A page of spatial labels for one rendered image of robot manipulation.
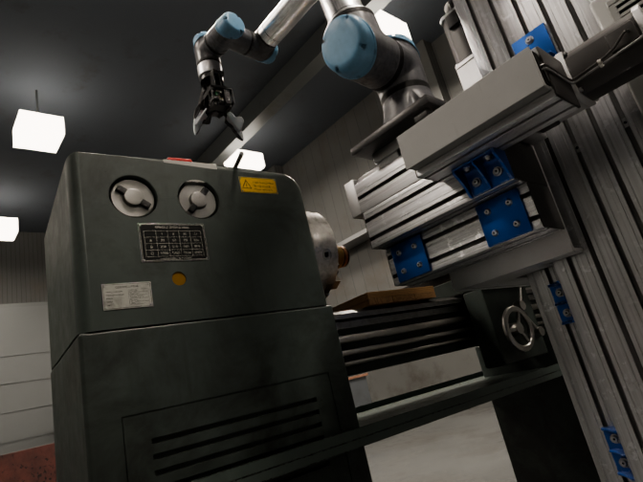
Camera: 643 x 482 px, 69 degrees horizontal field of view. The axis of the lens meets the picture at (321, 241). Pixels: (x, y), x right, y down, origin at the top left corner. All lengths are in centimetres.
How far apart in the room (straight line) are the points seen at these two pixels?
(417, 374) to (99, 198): 572
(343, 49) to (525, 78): 40
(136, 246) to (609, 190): 95
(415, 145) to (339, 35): 32
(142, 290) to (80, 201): 22
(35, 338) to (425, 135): 915
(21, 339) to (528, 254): 914
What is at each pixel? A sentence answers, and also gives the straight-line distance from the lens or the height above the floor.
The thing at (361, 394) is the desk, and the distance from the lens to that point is 534.
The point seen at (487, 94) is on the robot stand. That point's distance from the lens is 81.
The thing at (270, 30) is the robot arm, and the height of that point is 170.
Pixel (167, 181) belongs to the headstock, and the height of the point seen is 120.
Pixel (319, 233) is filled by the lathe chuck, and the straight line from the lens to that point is 143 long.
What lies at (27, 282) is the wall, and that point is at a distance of 997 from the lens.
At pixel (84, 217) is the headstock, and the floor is 110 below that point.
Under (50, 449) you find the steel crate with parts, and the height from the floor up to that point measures 66.
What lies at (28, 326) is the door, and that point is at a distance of 971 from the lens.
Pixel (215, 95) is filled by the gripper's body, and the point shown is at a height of 154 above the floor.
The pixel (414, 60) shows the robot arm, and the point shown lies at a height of 131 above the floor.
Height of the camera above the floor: 68
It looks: 17 degrees up
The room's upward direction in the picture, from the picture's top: 13 degrees counter-clockwise
